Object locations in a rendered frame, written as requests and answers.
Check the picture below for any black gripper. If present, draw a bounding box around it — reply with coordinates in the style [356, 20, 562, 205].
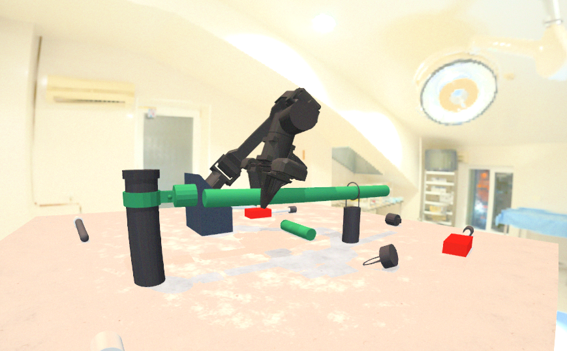
[240, 132, 308, 209]

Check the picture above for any green clamp band with cup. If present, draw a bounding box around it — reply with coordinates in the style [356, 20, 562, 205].
[123, 184, 198, 208]

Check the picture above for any long green rod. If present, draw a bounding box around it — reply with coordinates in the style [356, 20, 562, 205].
[202, 185, 390, 207]

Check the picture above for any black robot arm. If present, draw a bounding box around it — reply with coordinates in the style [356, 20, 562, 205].
[205, 87, 321, 189]

